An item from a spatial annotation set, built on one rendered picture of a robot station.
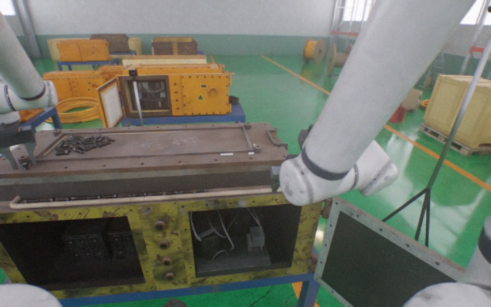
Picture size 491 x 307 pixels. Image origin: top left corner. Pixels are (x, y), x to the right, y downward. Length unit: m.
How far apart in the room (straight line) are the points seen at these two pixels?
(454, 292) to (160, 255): 1.14
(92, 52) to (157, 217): 9.20
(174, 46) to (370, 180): 9.16
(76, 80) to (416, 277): 7.33
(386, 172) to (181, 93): 3.36
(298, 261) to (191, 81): 2.80
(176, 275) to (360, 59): 1.29
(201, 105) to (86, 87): 4.27
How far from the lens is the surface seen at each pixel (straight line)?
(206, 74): 3.63
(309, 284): 1.74
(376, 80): 0.32
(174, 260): 1.34
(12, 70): 0.86
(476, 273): 0.47
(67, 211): 1.23
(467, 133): 5.65
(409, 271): 1.17
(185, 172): 1.09
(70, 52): 10.38
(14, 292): 0.38
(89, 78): 7.36
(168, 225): 1.17
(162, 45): 9.50
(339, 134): 0.37
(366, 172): 0.52
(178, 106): 3.75
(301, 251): 1.42
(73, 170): 1.19
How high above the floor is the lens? 1.90
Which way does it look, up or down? 28 degrees down
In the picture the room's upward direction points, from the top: 2 degrees clockwise
